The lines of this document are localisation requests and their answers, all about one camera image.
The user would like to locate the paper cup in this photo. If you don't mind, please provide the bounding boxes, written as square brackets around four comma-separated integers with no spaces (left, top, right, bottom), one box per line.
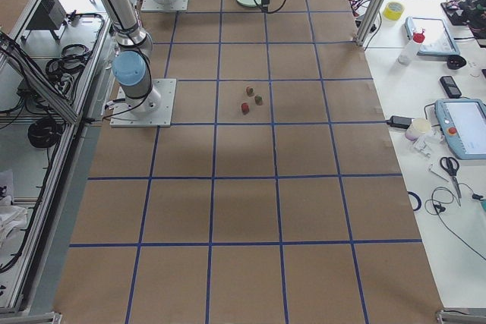
[405,118,432,141]

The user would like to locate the red strawberry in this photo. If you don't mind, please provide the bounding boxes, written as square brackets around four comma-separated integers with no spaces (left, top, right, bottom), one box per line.
[245,87,254,96]
[254,95,263,105]
[241,102,250,115]

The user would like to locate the black scissors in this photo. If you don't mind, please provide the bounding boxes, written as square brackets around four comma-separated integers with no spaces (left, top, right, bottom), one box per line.
[439,156,462,206]

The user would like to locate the clear bottle red cap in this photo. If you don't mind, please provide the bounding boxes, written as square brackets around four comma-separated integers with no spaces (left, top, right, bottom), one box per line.
[397,32,425,65]

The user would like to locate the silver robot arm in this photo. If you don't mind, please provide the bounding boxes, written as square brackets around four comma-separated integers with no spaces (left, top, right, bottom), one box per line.
[101,0,162,118]

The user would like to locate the black power adapter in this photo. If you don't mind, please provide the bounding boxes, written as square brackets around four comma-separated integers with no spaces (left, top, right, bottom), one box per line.
[386,115,412,130]

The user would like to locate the black earphone cable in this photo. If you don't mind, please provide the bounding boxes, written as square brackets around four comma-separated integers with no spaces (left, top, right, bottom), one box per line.
[424,183,486,264]

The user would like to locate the black phone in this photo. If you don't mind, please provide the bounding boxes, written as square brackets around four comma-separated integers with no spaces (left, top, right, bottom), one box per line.
[440,76,462,99]

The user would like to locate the yellow tape roll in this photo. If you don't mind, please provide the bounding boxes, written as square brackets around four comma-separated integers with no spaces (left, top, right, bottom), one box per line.
[383,2,405,20]

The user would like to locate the blue teach pendant near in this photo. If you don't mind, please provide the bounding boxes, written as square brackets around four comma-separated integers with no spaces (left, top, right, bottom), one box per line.
[434,98,485,160]

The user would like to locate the blue teach pendant far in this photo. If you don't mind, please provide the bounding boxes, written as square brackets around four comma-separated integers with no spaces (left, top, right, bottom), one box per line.
[404,17,460,57]

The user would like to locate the blue tape roll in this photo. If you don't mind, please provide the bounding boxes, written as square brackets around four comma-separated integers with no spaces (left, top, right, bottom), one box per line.
[407,191,423,212]

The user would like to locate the blue teach pendant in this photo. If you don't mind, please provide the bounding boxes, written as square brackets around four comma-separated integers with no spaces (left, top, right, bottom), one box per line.
[434,98,485,160]
[404,17,460,57]

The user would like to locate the black coiled cable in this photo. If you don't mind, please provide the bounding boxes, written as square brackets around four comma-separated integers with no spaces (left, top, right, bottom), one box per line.
[27,117,58,150]

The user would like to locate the white crumpled cloth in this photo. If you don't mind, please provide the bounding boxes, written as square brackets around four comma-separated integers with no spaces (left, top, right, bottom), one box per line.
[1,168,28,272]

